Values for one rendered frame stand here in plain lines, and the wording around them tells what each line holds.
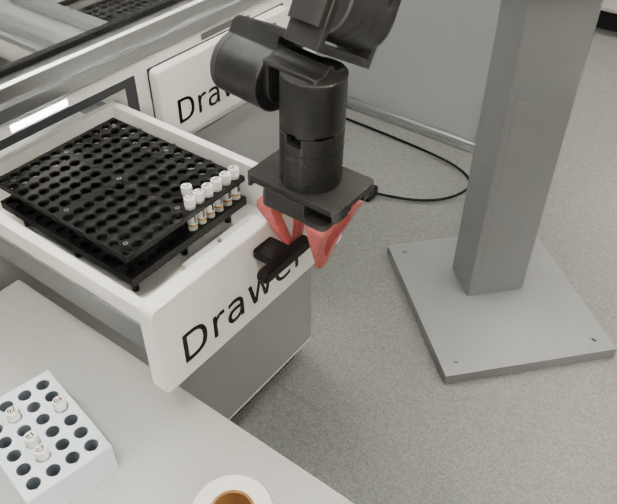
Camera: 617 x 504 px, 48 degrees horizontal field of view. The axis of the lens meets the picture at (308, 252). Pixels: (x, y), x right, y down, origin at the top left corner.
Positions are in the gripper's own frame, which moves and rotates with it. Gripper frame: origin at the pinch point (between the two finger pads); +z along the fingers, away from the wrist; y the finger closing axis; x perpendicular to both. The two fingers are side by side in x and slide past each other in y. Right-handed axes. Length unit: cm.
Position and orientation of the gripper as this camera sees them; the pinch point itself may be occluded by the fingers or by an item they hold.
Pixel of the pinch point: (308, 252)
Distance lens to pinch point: 69.5
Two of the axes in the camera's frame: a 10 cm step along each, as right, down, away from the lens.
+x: -5.9, 5.1, -6.2
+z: -0.2, 7.6, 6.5
